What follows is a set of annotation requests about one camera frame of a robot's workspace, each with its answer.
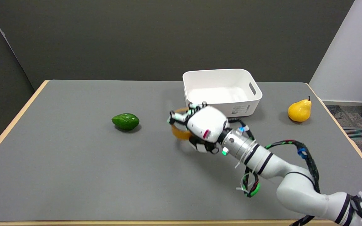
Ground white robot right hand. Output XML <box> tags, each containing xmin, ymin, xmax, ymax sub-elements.
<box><xmin>167</xmin><ymin>102</ymin><xmax>230</xmax><ymax>154</ymax></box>

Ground yellow tape roll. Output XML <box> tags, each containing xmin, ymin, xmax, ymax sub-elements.
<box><xmin>170</xmin><ymin>107</ymin><xmax>192</xmax><ymax>141</ymax></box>

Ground white plastic bin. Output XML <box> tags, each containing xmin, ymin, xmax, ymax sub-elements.
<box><xmin>183</xmin><ymin>69</ymin><xmax>263</xmax><ymax>120</ymax></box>

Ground green avocado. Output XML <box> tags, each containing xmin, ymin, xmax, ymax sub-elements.
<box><xmin>112</xmin><ymin>113</ymin><xmax>140</xmax><ymax>131</ymax></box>

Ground yellow pear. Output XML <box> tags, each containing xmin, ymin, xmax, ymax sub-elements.
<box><xmin>288</xmin><ymin>96</ymin><xmax>312</xmax><ymax>122</ymax></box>

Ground floor vent grille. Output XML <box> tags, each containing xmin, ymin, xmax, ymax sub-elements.
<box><xmin>343</xmin><ymin>127</ymin><xmax>362</xmax><ymax>140</ymax></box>

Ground black cable bundle coloured wires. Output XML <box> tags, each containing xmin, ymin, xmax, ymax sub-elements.
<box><xmin>235</xmin><ymin>117</ymin><xmax>321</xmax><ymax>198</ymax></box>

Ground thin black cable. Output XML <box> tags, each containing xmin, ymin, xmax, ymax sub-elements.
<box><xmin>289</xmin><ymin>192</ymin><xmax>362</xmax><ymax>226</ymax></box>

